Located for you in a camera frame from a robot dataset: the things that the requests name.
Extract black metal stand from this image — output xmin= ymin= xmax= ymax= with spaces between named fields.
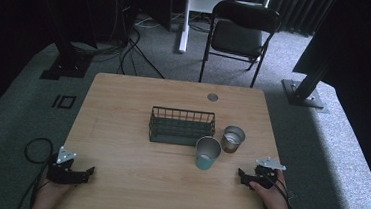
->
xmin=278 ymin=51 xmax=334 ymax=114
xmin=24 ymin=0 xmax=99 ymax=84

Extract black wire basket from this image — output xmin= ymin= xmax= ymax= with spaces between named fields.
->
xmin=146 ymin=105 xmax=218 ymax=149

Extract black folding chair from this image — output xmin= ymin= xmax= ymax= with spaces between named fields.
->
xmin=197 ymin=0 xmax=283 ymax=90

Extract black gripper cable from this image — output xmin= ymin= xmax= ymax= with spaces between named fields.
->
xmin=16 ymin=136 xmax=55 ymax=209
xmin=259 ymin=172 xmax=296 ymax=209

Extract person's left hand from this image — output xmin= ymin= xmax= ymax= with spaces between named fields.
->
xmin=33 ymin=176 xmax=75 ymax=209

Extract dark cabinet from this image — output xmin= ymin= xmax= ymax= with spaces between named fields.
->
xmin=138 ymin=0 xmax=175 ymax=33

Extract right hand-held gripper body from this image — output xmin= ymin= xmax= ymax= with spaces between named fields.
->
xmin=248 ymin=155 xmax=289 ymax=193

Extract silver metal cup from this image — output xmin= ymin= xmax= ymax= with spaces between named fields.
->
xmin=219 ymin=123 xmax=248 ymax=155

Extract black floor cables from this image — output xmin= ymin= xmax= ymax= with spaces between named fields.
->
xmin=69 ymin=4 xmax=172 ymax=81

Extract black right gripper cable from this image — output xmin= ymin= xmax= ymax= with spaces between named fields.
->
xmin=259 ymin=172 xmax=296 ymax=209

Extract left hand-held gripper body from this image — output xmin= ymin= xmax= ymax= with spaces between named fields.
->
xmin=45 ymin=144 xmax=85 ymax=187

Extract teal metal cup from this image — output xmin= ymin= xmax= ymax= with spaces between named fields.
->
xmin=193 ymin=135 xmax=224 ymax=172

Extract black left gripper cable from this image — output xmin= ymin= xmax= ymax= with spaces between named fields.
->
xmin=16 ymin=136 xmax=55 ymax=209

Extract person's right hand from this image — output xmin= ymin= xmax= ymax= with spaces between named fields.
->
xmin=248 ymin=167 xmax=296 ymax=209

